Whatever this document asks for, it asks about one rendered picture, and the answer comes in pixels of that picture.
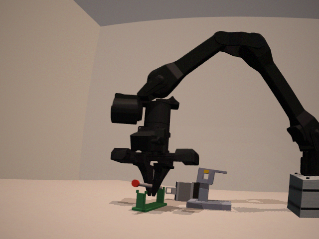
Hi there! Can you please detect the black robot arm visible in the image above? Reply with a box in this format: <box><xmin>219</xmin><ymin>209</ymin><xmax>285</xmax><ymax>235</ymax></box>
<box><xmin>111</xmin><ymin>31</ymin><xmax>319</xmax><ymax>176</ymax></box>

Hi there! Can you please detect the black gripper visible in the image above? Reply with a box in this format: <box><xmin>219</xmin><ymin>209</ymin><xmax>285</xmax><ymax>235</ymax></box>
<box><xmin>111</xmin><ymin>122</ymin><xmax>199</xmax><ymax>197</ymax></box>

